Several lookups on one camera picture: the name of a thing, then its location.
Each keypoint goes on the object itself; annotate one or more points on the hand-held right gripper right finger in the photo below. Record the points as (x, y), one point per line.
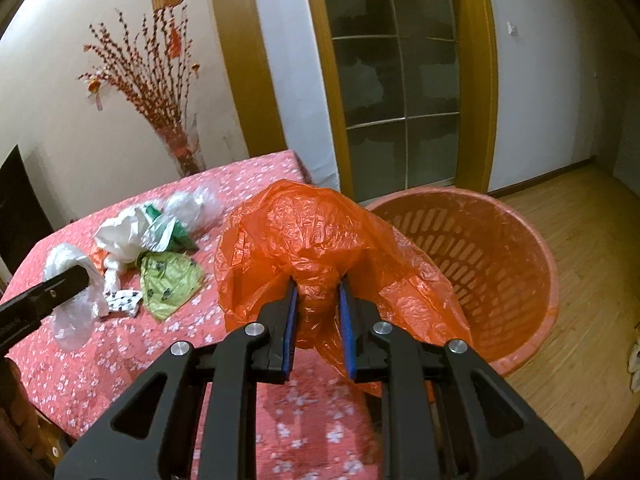
(348, 330)

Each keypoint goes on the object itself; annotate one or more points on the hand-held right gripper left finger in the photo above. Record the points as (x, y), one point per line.
(287, 330)

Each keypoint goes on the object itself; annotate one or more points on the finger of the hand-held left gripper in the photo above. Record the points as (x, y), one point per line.
(55, 290)

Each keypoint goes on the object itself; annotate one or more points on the clear plastic bag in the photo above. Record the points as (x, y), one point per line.
(75, 325)

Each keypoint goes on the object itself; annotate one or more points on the white black-dotted wrapper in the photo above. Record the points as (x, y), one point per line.
(122, 302)

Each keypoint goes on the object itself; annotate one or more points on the orange plastic bag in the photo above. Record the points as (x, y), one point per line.
(305, 230)

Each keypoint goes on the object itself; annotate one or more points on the green and white plastic bag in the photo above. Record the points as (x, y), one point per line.
(167, 232)

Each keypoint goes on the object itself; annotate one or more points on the orange plastic basket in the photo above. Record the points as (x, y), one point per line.
(480, 260)

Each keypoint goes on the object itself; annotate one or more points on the orange and white wrapper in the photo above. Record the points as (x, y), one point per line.
(110, 270)

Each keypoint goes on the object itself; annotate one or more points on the black television screen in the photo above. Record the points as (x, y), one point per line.
(22, 210)

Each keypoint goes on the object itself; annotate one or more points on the light green plastic bag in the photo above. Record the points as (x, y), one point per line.
(167, 285)

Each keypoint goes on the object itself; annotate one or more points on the red floral tablecloth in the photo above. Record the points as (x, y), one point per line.
(150, 360)

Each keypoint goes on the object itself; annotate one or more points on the glass vase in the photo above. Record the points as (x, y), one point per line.
(182, 150)

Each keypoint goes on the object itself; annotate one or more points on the red berry branches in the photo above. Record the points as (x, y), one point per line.
(150, 75)

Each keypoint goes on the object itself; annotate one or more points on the frosted glass sliding door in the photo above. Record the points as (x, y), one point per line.
(395, 70)

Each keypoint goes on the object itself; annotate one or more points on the white plush slipper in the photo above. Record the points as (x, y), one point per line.
(635, 360)

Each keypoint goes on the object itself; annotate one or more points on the wooden door frame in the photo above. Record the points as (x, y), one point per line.
(477, 85)

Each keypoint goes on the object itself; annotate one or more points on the white light switch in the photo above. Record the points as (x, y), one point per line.
(511, 28)

